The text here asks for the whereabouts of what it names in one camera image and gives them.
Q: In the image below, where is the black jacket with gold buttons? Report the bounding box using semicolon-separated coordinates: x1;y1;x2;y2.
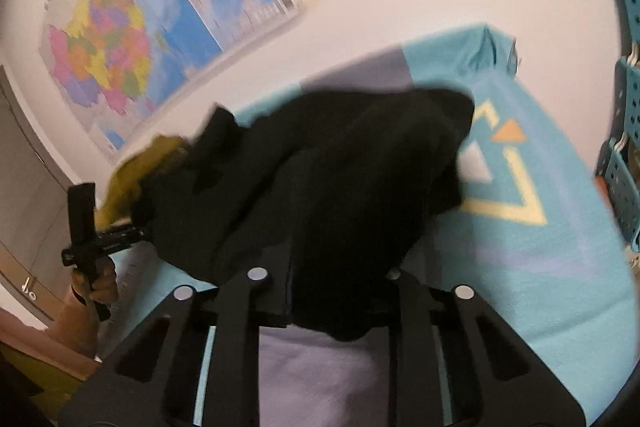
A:
131;86;477;344

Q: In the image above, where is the person's pink and olive clothing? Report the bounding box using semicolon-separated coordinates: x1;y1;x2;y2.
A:
0;307;98;427

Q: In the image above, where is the khaki garment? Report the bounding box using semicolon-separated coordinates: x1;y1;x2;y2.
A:
94;134;193;230

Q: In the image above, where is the teal patterned blanket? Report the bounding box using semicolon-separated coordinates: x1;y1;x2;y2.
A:
97;22;640;427

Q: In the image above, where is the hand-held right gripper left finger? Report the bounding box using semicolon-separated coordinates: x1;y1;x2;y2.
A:
57;252;293;427

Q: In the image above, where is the colourful wall map poster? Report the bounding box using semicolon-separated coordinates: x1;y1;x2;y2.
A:
37;0;236;165

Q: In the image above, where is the grey door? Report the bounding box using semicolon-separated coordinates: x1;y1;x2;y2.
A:
0;66;83;323

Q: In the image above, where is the person's left hand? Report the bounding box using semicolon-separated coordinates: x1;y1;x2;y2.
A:
71;263;119;308

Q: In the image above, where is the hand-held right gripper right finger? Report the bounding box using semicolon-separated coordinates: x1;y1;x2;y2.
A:
385;268;587;427

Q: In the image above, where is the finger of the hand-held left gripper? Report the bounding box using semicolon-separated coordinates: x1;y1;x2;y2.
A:
97;227;152;254

